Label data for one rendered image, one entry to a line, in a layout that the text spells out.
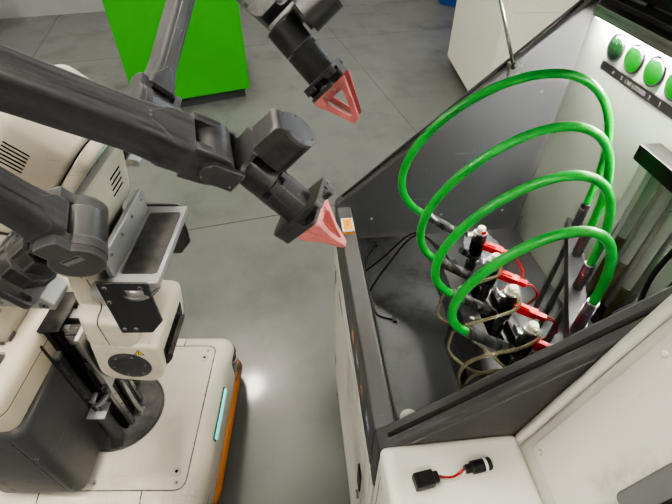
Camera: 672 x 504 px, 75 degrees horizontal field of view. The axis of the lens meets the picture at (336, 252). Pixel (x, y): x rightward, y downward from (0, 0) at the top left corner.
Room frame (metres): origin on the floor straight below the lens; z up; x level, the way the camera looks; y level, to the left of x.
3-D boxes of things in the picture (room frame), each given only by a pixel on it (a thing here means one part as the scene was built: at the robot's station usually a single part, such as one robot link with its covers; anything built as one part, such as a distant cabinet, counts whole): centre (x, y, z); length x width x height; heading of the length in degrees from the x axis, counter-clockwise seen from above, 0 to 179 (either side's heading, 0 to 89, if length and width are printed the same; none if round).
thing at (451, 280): (0.55, -0.30, 0.91); 0.34 x 0.10 x 0.15; 6
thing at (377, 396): (0.64, -0.05, 0.87); 0.62 x 0.04 x 0.16; 6
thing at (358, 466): (0.64, -0.04, 0.45); 0.65 x 0.02 x 0.68; 6
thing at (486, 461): (0.25, -0.17, 0.99); 0.12 x 0.02 x 0.02; 103
